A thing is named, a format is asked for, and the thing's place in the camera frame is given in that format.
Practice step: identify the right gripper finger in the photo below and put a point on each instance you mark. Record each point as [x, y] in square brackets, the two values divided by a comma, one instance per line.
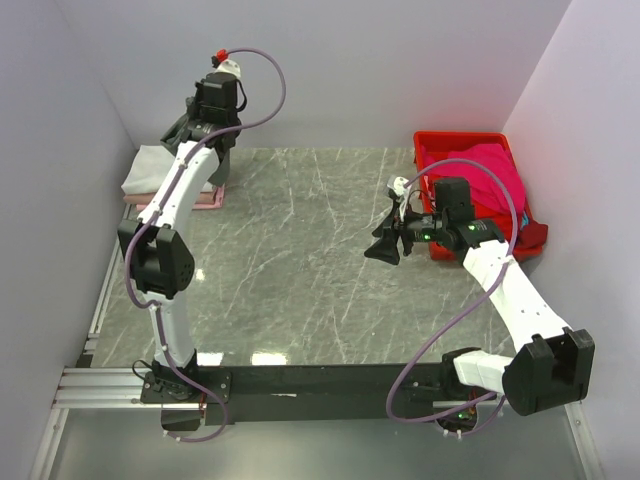
[384, 249]
[388, 228]

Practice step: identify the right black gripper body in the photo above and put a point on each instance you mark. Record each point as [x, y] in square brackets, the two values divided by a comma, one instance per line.
[420, 227]

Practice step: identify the dark grey t-shirt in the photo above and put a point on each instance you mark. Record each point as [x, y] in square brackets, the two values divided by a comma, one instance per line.
[185, 129]

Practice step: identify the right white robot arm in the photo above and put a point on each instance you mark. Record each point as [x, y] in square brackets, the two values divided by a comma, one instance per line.
[553, 362]

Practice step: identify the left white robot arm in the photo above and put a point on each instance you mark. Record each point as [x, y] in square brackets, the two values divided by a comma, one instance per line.
[158, 263]

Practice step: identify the red plastic bin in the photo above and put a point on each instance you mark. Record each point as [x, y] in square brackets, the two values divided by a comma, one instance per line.
[431, 147]

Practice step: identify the magenta t-shirt in bin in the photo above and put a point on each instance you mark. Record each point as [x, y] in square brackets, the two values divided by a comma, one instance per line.
[490, 170]

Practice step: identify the red t-shirt in bin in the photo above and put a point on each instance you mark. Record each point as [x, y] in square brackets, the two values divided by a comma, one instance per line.
[531, 234]

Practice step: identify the black base crossbar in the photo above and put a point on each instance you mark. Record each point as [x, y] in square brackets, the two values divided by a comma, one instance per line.
[277, 392]

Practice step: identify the folded pink t-shirt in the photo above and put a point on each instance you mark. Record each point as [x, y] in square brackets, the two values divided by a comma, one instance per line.
[207, 200]

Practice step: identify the folded white t-shirt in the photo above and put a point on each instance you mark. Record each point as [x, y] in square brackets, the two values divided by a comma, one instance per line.
[149, 168]

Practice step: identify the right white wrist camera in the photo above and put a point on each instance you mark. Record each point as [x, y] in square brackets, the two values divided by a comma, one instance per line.
[398, 192]

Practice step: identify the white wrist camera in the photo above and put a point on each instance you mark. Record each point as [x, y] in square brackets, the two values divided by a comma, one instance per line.
[398, 192]
[221, 63]

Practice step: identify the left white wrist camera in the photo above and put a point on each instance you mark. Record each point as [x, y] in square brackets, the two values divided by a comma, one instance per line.
[221, 63]

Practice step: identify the aluminium frame rail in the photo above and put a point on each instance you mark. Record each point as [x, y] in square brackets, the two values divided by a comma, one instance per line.
[278, 285]

